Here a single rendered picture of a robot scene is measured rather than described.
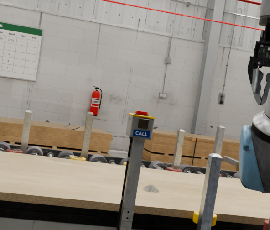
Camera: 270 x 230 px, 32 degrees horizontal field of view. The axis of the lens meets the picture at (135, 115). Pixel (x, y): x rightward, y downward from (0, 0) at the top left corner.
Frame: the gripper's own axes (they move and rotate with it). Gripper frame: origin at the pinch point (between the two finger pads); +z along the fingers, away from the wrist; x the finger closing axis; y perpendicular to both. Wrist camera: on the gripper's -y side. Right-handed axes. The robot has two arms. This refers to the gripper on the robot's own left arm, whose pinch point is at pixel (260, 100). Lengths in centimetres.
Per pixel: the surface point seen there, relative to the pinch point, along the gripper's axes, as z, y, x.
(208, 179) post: 26.7, -25.8, -11.2
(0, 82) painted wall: 23, -611, -419
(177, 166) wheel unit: 41, -135, -35
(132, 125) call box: 12.9, -12.8, -35.2
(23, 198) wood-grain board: 43, -17, -69
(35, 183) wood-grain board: 41, -35, -74
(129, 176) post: 28.6, -15.2, -34.4
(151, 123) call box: 11.5, -15.2, -30.1
